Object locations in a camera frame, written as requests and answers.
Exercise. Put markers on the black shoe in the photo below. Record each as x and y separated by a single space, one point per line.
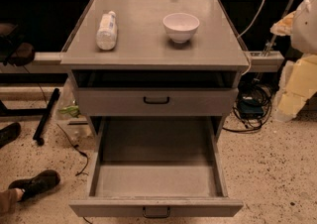
9 134
41 183

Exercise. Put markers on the black shoe near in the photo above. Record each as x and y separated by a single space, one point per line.
41 183

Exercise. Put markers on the white bowl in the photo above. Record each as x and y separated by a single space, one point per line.
180 27

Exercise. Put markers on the grey drawer cabinet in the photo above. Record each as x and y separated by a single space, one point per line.
145 57

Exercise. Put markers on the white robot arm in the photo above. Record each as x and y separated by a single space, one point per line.
299 79

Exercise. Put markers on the black chair base leg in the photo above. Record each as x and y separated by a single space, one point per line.
38 134

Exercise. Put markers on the dark chair seat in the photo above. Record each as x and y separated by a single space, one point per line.
13 49

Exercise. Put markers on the clear plastic bag green item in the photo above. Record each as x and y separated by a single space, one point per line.
69 120

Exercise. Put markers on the black shoe far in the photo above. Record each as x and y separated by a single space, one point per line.
9 134

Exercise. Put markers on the tan trouser leg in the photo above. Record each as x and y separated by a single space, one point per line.
9 199

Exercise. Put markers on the grey drawer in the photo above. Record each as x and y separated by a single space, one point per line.
156 167
167 102

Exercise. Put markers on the white plastic bottle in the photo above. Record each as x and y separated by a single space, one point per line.
106 36

